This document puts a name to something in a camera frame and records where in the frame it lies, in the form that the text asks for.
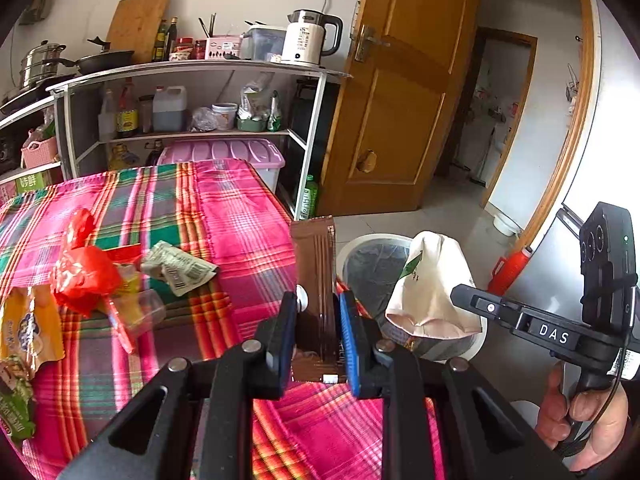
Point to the wooden door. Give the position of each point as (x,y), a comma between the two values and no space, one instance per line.
(406,70)

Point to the black frying pan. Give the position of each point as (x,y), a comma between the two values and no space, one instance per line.
(107,59)

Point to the green detergent bottle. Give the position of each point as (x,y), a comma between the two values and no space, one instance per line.
(310,195)

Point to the red plastic bag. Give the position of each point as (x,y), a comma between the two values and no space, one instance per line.
(83,274)

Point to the wooden cutting board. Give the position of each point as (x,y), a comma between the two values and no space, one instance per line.
(134,26)

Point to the plaid pink tablecloth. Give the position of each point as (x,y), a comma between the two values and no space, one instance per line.
(218,211)

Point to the brown snack packet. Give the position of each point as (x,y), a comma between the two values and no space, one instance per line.
(317,355)

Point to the red thermos flask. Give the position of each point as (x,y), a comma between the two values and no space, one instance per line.
(507,270)

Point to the pink lid storage box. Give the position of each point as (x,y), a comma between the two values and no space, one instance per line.
(261,154)

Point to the pink plastic basket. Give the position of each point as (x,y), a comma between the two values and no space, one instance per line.
(40,153)

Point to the yellow label sauce bottle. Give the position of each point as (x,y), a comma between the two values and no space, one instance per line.
(127,116)

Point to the person's right hand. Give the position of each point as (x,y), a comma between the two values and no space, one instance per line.
(553,427)

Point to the white round trash bin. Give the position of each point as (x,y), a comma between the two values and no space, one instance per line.
(437,350)

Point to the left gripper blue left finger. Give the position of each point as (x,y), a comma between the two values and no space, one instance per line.
(277,335)

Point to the white metal shelf rack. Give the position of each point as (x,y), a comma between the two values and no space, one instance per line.
(229,99)

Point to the steel steamer pot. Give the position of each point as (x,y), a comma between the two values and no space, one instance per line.
(39,63)

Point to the white electric kettle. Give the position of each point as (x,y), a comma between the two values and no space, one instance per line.
(305,37)

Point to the white oil jug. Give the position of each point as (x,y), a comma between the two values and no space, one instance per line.
(170,109)

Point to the receipt wrapper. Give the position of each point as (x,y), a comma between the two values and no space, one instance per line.
(181,271)

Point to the pink utensil holder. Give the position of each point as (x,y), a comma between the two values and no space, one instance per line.
(219,47)

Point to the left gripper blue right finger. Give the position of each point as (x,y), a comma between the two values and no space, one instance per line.
(364,374)

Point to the silver refrigerator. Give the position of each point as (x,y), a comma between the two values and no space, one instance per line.
(607,171)

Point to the translucent trash bag liner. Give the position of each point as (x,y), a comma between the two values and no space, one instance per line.
(370,266)

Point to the green snack wrapper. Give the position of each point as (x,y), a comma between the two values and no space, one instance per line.
(17,401)

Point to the yellow chip bag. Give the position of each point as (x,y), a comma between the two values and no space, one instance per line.
(31,328)

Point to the black tracking camera box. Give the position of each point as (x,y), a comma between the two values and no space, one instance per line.
(608,266)

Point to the yellow red noodle packet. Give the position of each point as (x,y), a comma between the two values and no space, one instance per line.
(122,279)

